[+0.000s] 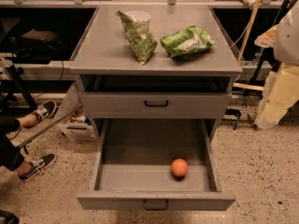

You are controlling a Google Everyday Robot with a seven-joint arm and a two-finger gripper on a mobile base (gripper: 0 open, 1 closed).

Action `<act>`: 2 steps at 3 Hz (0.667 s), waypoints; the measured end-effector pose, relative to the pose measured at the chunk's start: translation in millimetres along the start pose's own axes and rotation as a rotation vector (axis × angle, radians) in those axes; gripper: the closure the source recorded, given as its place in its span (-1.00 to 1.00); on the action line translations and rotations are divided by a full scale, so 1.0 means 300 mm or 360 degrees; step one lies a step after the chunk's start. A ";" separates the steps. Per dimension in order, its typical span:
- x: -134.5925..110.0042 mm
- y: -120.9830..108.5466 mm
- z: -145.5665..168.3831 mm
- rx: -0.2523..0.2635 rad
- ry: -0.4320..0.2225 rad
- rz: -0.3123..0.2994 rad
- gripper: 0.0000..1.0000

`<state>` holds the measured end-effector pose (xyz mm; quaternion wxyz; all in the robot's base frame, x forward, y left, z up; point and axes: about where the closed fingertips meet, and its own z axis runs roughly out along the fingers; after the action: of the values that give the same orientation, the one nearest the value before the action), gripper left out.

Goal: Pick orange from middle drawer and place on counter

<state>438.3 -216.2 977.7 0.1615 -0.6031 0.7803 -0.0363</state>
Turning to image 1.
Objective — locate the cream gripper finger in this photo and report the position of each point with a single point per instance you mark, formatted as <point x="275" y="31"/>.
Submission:
<point x="280" y="93"/>
<point x="267" y="39"/>

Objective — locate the green chip bag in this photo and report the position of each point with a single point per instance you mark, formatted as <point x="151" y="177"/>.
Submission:
<point x="137" y="32"/>
<point x="187" y="41"/>

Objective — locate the orange fruit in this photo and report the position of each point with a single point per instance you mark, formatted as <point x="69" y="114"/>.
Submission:
<point x="179" y="167"/>

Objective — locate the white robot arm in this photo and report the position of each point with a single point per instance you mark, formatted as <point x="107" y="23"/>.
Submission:
<point x="286" y="46"/>

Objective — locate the grey drawer cabinet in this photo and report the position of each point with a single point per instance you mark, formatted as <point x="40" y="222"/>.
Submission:
<point x="105" y="62"/>

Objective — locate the open grey bottom drawer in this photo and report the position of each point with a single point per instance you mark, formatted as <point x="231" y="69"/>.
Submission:
<point x="133" y="165"/>

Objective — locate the closed grey upper drawer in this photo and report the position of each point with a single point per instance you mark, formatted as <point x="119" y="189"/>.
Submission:
<point x="130" y="105"/>

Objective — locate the upright green chip bag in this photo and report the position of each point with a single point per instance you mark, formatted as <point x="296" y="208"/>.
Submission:
<point x="137" y="32"/>

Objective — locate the white paper cup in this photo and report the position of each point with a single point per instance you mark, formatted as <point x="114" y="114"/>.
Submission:
<point x="139" y="15"/>

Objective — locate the white plastic floor bin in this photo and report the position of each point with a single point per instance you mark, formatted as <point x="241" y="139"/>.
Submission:
<point x="77" y="131"/>

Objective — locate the upper black white sneaker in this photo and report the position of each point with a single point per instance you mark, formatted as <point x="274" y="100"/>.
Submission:
<point x="44" y="111"/>

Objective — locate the black white sneaker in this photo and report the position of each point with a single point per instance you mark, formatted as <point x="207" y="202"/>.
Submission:
<point x="44" y="111"/>
<point x="29" y="169"/>

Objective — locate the lower black white sneaker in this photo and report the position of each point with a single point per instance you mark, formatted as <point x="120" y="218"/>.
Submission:
<point x="29" y="169"/>

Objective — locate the person's black trouser legs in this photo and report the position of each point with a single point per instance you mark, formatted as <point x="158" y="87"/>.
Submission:
<point x="10" y="156"/>

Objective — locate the black upper drawer handle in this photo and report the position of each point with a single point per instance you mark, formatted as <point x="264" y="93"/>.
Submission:
<point x="156" y="104"/>

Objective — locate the black drawer handle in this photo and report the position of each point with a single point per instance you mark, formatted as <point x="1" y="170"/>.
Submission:
<point x="156" y="104"/>
<point x="155" y="205"/>

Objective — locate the black lower drawer handle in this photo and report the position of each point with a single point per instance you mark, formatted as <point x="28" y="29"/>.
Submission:
<point x="155" y="205"/>

